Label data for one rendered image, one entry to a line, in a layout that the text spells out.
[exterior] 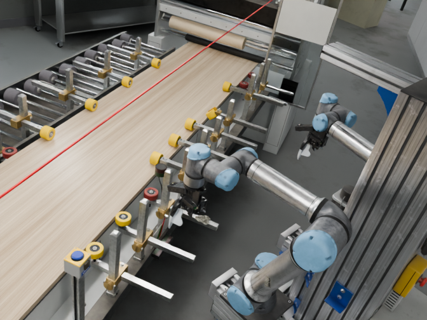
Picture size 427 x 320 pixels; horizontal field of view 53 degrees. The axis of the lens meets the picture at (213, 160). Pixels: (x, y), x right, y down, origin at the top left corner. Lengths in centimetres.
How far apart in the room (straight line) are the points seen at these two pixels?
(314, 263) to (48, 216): 142
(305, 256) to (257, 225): 242
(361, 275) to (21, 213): 159
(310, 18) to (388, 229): 282
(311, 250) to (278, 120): 326
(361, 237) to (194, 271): 188
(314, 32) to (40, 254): 297
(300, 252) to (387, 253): 36
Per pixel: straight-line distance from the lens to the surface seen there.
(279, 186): 143
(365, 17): 1033
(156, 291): 207
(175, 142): 275
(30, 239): 218
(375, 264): 158
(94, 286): 233
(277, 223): 379
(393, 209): 146
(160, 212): 236
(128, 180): 249
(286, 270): 140
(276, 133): 452
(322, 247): 126
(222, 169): 140
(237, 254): 342
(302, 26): 408
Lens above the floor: 247
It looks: 35 degrees down
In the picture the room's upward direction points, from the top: 12 degrees clockwise
